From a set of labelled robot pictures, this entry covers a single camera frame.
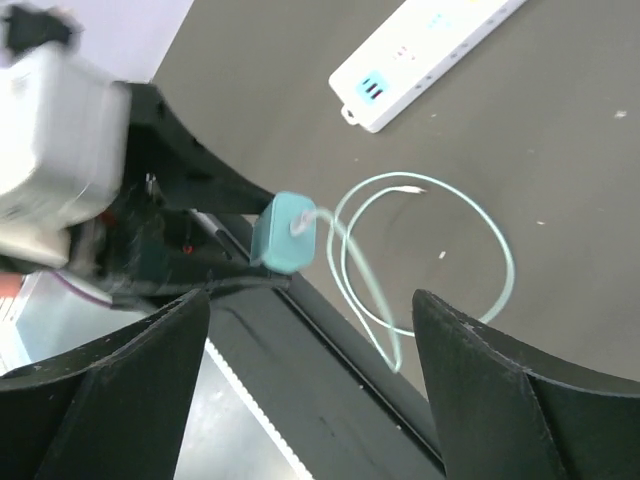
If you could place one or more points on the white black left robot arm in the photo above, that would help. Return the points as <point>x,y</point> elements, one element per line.
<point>101,182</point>

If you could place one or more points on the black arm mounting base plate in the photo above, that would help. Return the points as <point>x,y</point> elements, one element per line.
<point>322,386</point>

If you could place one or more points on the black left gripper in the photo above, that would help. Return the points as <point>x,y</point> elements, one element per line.
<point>153,246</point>

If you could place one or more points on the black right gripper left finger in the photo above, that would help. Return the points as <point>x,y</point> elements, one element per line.
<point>113,408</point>

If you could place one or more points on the white power strip coloured sockets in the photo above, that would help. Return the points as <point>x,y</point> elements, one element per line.
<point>412,49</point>

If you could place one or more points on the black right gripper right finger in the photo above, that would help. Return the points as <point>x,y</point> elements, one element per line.
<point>506,410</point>

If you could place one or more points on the teal USB charger plug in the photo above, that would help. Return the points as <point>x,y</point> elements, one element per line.
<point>284,235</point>

